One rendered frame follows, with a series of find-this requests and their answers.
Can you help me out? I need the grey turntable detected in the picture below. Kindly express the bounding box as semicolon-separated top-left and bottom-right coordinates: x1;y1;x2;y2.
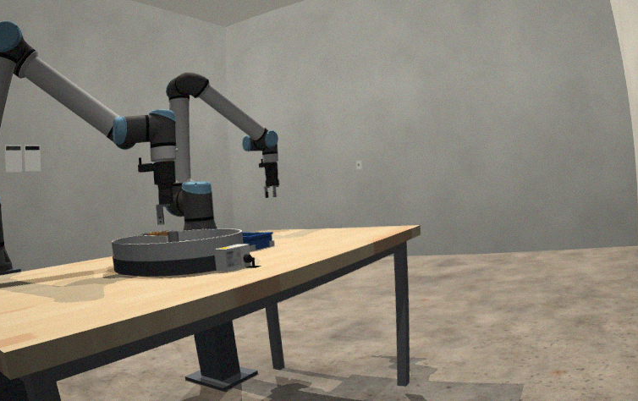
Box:
111;228;244;277

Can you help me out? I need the blue crate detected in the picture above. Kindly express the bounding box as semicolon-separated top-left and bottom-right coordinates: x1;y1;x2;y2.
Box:
242;231;276;251

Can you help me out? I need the white control box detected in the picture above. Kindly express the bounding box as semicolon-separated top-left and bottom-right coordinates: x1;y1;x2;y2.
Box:
214;243;257;273

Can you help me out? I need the wooden table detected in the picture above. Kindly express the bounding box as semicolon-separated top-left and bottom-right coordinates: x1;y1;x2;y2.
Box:
0;223;421;401

